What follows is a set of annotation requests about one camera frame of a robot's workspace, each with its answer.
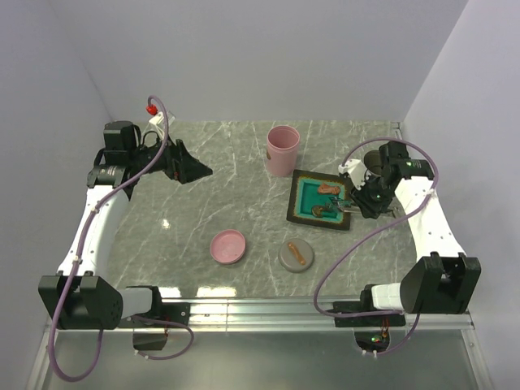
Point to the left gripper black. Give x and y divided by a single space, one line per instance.
180 165

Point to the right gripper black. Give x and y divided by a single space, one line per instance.
370 210

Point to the metal tongs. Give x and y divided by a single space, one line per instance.
335 206

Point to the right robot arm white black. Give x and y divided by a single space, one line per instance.
443 279

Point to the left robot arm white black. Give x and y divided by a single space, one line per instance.
77 296

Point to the grey cup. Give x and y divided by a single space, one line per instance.
372 161

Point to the square teal black plate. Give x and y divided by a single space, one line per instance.
304 195

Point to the pink lid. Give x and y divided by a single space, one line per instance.
228 246

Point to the pink cup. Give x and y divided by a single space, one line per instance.
282 145

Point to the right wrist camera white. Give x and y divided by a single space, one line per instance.
356 170

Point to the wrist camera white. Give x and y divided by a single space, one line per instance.
356 170
157 117

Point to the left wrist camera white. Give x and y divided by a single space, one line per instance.
157 117

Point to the grey lid with strap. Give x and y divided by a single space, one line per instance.
296 255

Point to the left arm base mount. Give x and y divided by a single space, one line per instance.
163 330

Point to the aluminium rail frame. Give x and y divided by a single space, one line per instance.
253 324

